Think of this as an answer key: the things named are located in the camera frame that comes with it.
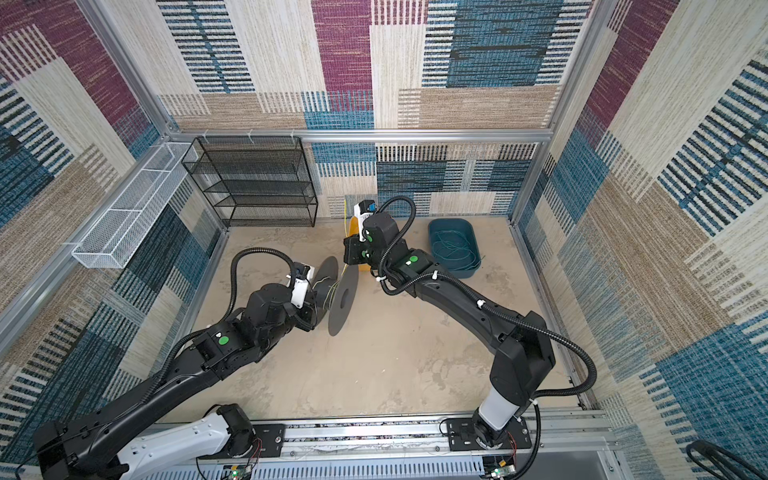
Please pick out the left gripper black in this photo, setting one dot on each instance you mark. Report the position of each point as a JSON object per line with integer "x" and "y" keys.
{"x": 309, "y": 312}

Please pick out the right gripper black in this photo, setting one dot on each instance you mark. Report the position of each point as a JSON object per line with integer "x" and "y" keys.
{"x": 354, "y": 243}

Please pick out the yellow plastic tray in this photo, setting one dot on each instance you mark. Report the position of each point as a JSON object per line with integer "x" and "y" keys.
{"x": 353, "y": 227}

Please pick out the white wire mesh basket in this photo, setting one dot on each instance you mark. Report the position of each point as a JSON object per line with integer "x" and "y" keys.
{"x": 114, "y": 239}

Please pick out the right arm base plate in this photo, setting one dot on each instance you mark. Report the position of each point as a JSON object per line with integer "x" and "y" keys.
{"x": 462, "y": 435}

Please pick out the teal plastic tray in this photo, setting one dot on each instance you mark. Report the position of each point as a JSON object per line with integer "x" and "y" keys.
{"x": 454, "y": 245}

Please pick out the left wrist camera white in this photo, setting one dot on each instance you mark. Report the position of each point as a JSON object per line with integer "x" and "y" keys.
{"x": 301, "y": 277}

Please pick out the black wire mesh shelf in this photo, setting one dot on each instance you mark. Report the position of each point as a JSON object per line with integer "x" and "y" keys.
{"x": 254, "y": 181}

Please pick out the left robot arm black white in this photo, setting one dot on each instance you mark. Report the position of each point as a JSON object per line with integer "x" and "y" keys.
{"x": 111, "y": 442}

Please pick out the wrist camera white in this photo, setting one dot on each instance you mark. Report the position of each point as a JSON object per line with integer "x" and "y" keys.
{"x": 301, "y": 277}
{"x": 363, "y": 210}

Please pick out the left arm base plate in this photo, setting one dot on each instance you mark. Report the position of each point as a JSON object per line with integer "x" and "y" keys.
{"x": 261, "y": 441}

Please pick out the aluminium rail front frame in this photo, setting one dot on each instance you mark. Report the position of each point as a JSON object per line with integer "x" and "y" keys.
{"x": 567, "y": 444}

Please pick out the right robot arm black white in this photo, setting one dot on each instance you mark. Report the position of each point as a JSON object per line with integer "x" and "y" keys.
{"x": 522, "y": 345}

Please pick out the dark grey cable spool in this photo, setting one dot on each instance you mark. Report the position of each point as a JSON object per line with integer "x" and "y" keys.
{"x": 335, "y": 288}

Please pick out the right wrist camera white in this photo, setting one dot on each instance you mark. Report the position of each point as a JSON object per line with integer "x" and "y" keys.
{"x": 363, "y": 210}

